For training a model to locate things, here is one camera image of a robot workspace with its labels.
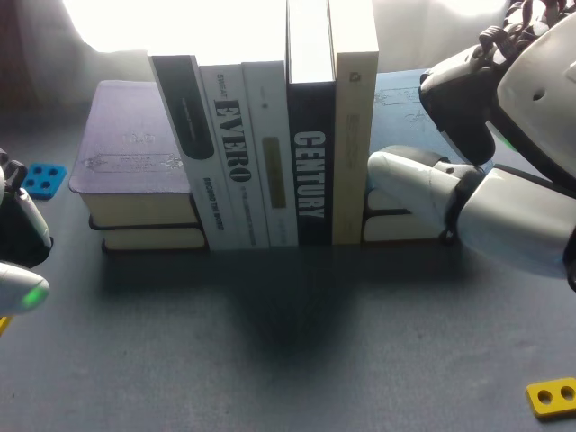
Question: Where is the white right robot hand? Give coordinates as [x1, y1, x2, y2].
[366, 15, 576, 293]

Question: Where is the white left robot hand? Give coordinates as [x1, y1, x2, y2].
[0, 148, 56, 319]

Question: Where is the black Century book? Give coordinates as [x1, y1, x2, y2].
[285, 0, 338, 248]

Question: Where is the blue four-hole block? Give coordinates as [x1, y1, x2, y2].
[21, 162, 68, 201]

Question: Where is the blue embossed book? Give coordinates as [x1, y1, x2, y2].
[364, 69, 454, 212]

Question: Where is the black-edged book under purple book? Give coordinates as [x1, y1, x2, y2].
[87, 215, 210, 253]

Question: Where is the purple embossed book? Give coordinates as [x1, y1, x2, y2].
[67, 79, 203, 228]

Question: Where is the black-edged book under blue book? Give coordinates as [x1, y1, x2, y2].
[362, 210, 451, 245]

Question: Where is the cream hardcover book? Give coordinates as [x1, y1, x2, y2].
[327, 0, 380, 247]

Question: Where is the white book with black label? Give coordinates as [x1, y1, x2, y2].
[147, 53, 235, 252]

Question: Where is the white Sweat Evero book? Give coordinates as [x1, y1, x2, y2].
[199, 64, 271, 251]

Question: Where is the grey table cloth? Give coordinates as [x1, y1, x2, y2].
[0, 67, 576, 432]

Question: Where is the white book with gold label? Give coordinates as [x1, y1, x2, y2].
[241, 60, 301, 249]

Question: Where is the white backdrop sheet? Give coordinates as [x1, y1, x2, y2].
[62, 0, 512, 76]

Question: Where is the yellow two-hole block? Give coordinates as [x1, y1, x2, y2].
[525, 377, 576, 422]

